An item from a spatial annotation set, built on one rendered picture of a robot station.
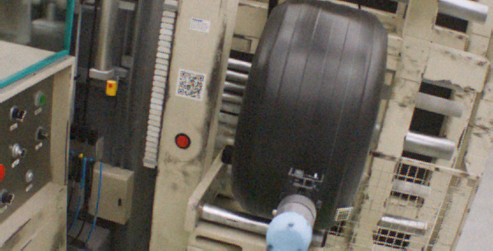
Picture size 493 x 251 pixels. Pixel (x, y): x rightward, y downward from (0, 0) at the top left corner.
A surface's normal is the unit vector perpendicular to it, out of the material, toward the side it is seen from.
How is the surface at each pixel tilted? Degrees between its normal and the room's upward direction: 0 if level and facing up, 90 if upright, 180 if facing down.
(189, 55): 90
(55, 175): 90
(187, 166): 90
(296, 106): 69
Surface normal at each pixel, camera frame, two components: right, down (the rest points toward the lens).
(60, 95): -0.20, 0.31
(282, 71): -0.07, -0.23
